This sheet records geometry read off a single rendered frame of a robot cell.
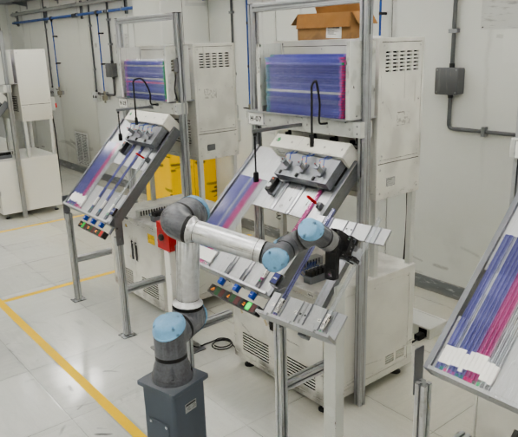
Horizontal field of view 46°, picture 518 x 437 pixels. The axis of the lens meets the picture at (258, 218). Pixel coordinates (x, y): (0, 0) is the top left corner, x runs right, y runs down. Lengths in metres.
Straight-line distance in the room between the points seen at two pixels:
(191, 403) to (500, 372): 1.06
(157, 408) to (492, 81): 2.73
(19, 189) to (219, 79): 3.48
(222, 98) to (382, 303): 1.72
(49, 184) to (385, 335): 4.70
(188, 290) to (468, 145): 2.38
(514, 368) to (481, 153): 2.29
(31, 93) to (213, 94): 3.25
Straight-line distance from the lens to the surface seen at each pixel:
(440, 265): 4.40
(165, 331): 2.18
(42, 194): 7.00
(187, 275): 2.23
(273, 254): 1.90
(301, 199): 2.75
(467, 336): 2.03
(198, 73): 3.88
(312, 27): 3.25
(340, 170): 2.70
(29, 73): 6.85
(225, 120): 4.01
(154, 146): 3.78
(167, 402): 2.27
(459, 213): 4.21
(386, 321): 3.14
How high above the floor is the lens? 1.71
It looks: 16 degrees down
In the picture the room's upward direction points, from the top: 2 degrees counter-clockwise
